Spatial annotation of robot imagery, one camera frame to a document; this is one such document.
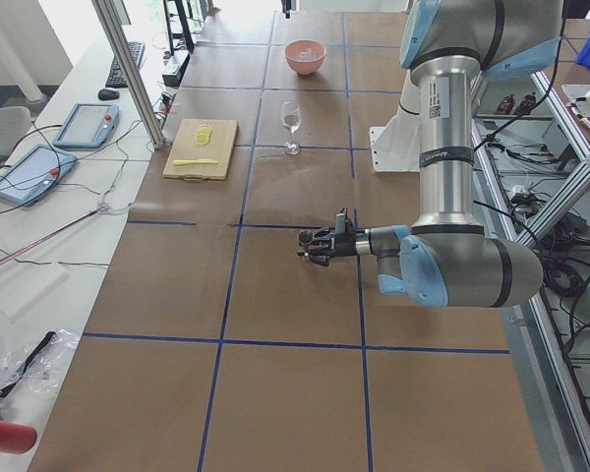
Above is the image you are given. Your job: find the black keyboard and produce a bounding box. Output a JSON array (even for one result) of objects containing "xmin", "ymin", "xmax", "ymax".
[{"xmin": 104, "ymin": 40, "xmax": 147, "ymax": 89}]

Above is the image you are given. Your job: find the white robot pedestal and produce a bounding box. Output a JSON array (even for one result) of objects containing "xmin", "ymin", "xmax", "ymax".
[{"xmin": 370, "ymin": 72, "xmax": 420, "ymax": 173}]

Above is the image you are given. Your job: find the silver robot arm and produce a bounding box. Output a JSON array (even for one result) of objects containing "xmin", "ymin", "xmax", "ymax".
[{"xmin": 299, "ymin": 1, "xmax": 564, "ymax": 308}]

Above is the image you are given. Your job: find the pink bowl of ice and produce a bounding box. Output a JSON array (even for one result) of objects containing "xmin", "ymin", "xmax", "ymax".
[{"xmin": 284, "ymin": 39, "xmax": 326, "ymax": 76}]

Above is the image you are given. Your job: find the steel jigger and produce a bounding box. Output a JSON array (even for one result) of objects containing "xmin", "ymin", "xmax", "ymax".
[{"xmin": 298, "ymin": 230, "xmax": 314, "ymax": 249}]

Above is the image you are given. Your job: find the clear wine glass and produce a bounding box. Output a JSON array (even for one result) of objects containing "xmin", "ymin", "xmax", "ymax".
[{"xmin": 281, "ymin": 101, "xmax": 301, "ymax": 155}]

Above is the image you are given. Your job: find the red fire extinguisher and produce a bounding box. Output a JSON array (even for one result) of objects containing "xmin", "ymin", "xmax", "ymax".
[{"xmin": 0, "ymin": 420, "xmax": 37, "ymax": 454}]

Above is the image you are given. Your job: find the aluminium frame post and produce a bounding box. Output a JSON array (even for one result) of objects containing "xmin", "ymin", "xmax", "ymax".
[{"xmin": 91, "ymin": 0, "xmax": 166, "ymax": 149}]

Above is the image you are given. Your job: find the black box device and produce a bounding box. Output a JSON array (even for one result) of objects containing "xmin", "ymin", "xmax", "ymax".
[{"xmin": 162, "ymin": 50, "xmax": 190, "ymax": 88}]

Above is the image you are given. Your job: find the metal rod tool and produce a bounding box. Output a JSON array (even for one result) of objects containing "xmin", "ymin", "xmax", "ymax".
[{"xmin": 0, "ymin": 199, "xmax": 134, "ymax": 267}]

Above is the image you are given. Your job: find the yellow plastic knife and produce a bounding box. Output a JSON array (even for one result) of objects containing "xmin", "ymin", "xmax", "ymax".
[{"xmin": 172, "ymin": 158, "xmax": 219, "ymax": 166}]

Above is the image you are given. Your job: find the far teach pendant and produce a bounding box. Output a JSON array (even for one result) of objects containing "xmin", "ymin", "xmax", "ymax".
[{"xmin": 53, "ymin": 103, "xmax": 119, "ymax": 149}]

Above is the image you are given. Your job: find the grey office chair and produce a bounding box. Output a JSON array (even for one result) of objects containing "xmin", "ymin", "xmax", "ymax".
[{"xmin": 0, "ymin": 106, "xmax": 31, "ymax": 164}]

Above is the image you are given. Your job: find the teach pendant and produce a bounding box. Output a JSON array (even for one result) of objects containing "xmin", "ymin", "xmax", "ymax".
[
  {"xmin": 53, "ymin": 103, "xmax": 119, "ymax": 149},
  {"xmin": 0, "ymin": 145, "xmax": 77, "ymax": 206}
]

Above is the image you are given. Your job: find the black computer mouse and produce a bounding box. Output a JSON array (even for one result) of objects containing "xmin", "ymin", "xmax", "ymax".
[{"xmin": 97, "ymin": 88, "xmax": 120, "ymax": 101}]

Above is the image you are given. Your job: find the near teach pendant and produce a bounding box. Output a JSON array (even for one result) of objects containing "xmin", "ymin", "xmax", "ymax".
[{"xmin": 0, "ymin": 145, "xmax": 77, "ymax": 206}]

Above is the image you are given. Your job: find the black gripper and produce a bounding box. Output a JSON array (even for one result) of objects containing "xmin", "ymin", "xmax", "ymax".
[{"xmin": 297, "ymin": 226, "xmax": 358, "ymax": 266}]

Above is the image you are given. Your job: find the bamboo cutting board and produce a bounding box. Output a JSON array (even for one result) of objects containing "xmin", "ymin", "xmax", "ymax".
[{"xmin": 162, "ymin": 119, "xmax": 238, "ymax": 181}]

